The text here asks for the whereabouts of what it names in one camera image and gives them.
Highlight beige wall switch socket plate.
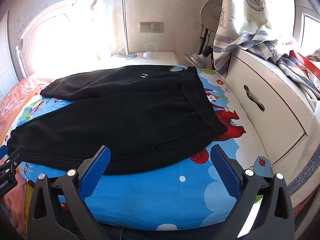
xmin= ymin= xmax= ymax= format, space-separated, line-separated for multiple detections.
xmin=139 ymin=22 xmax=164 ymax=34

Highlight striped white blue towel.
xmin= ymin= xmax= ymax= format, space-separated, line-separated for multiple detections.
xmin=212 ymin=0 xmax=298 ymax=75

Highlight grey round lamp on stand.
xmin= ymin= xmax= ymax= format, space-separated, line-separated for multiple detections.
xmin=199 ymin=0 xmax=224 ymax=55

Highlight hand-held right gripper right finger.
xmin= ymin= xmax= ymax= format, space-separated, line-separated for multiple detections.
xmin=210 ymin=144 xmax=295 ymax=240

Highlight red box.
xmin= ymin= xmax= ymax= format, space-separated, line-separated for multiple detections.
xmin=289 ymin=50 xmax=320 ymax=90

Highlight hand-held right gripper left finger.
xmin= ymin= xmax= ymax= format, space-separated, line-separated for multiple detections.
xmin=26 ymin=145 xmax=112 ymax=240

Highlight black pants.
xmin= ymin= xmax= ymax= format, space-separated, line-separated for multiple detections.
xmin=7 ymin=65 xmax=228 ymax=175

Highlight white cabinet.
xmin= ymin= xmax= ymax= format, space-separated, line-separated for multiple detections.
xmin=226 ymin=47 xmax=315 ymax=178

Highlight dark metal cabinet handle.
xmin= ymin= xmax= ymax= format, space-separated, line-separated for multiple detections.
xmin=244 ymin=85 xmax=265 ymax=111

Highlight metal spotlight bulb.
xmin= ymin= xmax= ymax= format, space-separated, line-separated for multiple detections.
xmin=184 ymin=47 xmax=213 ymax=68

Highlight white door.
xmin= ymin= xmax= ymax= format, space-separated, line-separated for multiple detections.
xmin=0 ymin=30 xmax=18 ymax=98

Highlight red floral blanket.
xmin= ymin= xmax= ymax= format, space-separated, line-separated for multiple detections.
xmin=0 ymin=75 xmax=54 ymax=145

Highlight white nightstand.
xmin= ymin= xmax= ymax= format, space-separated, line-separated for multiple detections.
xmin=110 ymin=51 xmax=179 ymax=68

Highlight striped woven cloth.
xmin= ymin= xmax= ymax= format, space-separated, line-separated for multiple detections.
xmin=287 ymin=120 xmax=320 ymax=220

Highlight window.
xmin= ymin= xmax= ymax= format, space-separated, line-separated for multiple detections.
xmin=299 ymin=5 xmax=320 ymax=55

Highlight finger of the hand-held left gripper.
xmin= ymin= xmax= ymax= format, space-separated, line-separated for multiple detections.
xmin=0 ymin=145 xmax=25 ymax=173

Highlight blue cartoon printed bed sheet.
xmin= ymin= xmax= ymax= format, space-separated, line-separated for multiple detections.
xmin=0 ymin=66 xmax=274 ymax=232

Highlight white bed headboard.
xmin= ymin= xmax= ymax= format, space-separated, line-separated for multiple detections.
xmin=15 ymin=0 xmax=108 ymax=78

